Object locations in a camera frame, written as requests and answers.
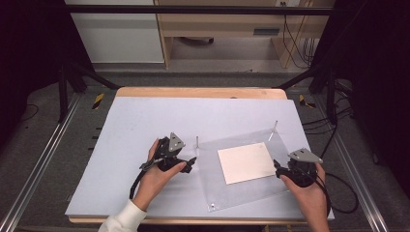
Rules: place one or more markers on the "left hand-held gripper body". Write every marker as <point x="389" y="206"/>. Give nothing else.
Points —
<point x="167" y="151"/>

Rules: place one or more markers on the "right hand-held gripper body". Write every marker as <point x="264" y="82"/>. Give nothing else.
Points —
<point x="301" y="172"/>

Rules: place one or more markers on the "metal frame pin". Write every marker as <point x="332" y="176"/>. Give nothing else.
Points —
<point x="274" y="129"/>
<point x="197" y="142"/>

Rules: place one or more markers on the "clear acrylic picture frame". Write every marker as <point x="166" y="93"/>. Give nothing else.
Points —
<point x="212" y="180"/>

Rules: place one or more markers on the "white-backed picture card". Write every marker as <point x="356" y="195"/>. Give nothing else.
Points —
<point x="246" y="162"/>

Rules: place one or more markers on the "person's right hand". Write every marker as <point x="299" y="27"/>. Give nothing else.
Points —
<point x="311" y="199"/>

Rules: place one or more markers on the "person's left hand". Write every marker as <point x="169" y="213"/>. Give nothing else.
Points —
<point x="154" y="183"/>

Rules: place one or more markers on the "pale grey table mat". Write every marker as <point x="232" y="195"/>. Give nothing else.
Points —
<point x="135" y="122"/>

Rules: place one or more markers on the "wooden table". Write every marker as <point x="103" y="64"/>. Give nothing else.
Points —
<point x="193" y="92"/>

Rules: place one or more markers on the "black metal stand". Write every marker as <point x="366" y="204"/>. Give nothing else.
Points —
<point x="63" y="93"/>
<point x="331" y="96"/>

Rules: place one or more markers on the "white cabinet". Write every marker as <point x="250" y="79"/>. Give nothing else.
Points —
<point x="119" y="38"/>

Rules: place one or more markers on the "black curtain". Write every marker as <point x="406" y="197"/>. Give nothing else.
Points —
<point x="377" y="64"/>
<point x="29" y="48"/>

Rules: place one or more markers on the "grey rectangular desk plate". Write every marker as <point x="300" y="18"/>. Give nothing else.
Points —
<point x="266" y="32"/>

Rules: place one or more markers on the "wooden cabinet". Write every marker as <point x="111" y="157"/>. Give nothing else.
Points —
<point x="219" y="22"/>

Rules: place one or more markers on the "small metal frame screw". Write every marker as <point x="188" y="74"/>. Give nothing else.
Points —
<point x="212" y="206"/>

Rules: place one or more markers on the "aluminium floor rail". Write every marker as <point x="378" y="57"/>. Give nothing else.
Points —
<point x="354" y="174"/>
<point x="42" y="161"/>

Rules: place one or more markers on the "black horizontal frame bar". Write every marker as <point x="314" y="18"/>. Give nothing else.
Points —
<point x="193" y="10"/>

